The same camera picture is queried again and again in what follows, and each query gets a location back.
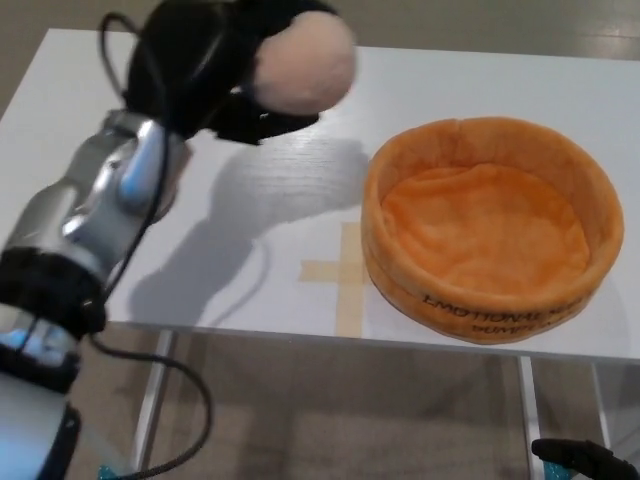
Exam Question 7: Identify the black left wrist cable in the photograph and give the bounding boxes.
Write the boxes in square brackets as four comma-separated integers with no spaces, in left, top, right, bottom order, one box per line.
[87,11,236,477]

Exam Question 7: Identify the white table leg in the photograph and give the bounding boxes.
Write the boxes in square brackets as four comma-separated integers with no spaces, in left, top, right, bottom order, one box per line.
[590,361,615,451]
[130,329,175,480]
[518,355,545,480]

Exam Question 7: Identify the orange plush round basket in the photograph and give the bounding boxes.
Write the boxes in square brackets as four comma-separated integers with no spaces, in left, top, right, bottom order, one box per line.
[360,116,625,346]

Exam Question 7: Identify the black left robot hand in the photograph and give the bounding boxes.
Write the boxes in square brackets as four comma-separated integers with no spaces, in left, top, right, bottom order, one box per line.
[121,0,322,147]

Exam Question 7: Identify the pink round plush toy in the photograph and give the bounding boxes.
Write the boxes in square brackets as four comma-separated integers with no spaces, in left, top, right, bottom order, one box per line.
[251,13,358,113]

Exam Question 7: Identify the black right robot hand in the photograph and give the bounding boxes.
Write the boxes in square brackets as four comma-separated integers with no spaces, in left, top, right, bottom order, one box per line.
[530,438,632,480]

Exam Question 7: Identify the short beige tape strip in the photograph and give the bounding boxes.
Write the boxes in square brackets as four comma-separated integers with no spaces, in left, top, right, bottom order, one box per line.
[299,259,369,284]

